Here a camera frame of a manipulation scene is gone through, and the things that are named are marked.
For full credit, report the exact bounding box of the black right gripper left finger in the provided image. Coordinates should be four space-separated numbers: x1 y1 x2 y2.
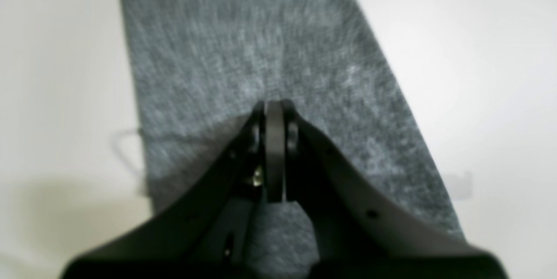
62 102 265 279

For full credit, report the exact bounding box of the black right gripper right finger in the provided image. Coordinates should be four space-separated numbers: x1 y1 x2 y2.
275 100 507 279

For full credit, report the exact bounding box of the grey long-sleeve T-shirt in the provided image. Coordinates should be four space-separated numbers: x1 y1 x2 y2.
113 0 466 279

